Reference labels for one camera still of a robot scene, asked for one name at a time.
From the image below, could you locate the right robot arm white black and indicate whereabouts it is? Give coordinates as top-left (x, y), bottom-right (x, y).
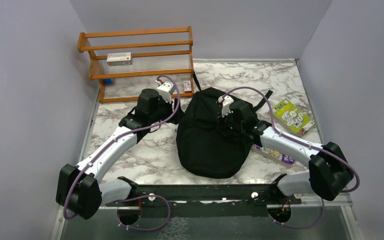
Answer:
top-left (218, 95), bottom-right (360, 204)

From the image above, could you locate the wooden shelf rack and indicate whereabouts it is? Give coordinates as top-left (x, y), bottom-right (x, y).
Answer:
top-left (77, 26), bottom-right (199, 104)

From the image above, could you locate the black student backpack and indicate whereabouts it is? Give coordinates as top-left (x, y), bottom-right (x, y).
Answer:
top-left (176, 87), bottom-right (266, 179)

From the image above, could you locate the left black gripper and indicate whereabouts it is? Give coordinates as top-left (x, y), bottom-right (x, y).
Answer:
top-left (148, 93), bottom-right (185, 125)

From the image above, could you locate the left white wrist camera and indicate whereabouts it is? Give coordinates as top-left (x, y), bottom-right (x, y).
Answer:
top-left (156, 81), bottom-right (175, 103)

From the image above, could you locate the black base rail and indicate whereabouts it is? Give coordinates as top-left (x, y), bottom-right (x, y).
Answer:
top-left (107, 184), bottom-right (301, 218)

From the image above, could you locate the blue object under shelf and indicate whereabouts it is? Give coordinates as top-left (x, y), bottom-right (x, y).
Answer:
top-left (103, 78), bottom-right (113, 85)

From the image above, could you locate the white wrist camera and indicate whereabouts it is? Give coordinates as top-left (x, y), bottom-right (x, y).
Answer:
top-left (156, 81), bottom-right (175, 103)
top-left (218, 95), bottom-right (234, 118)

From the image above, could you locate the purple treehouse book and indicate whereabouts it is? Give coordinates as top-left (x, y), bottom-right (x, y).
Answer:
top-left (251, 144), bottom-right (296, 167)

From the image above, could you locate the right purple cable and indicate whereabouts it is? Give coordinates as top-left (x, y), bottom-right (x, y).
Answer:
top-left (217, 86), bottom-right (361, 230)

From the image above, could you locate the green comic book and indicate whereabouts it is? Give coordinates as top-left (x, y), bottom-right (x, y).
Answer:
top-left (272, 98), bottom-right (316, 137)

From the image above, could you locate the small red white box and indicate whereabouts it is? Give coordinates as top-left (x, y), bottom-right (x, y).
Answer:
top-left (183, 80), bottom-right (193, 93)

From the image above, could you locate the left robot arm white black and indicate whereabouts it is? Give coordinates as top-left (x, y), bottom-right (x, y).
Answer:
top-left (55, 86), bottom-right (181, 220)

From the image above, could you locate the white red box on shelf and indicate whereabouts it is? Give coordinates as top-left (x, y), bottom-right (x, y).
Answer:
top-left (106, 52), bottom-right (132, 66)

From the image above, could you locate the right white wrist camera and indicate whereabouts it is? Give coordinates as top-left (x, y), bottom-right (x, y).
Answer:
top-left (218, 95), bottom-right (234, 118)

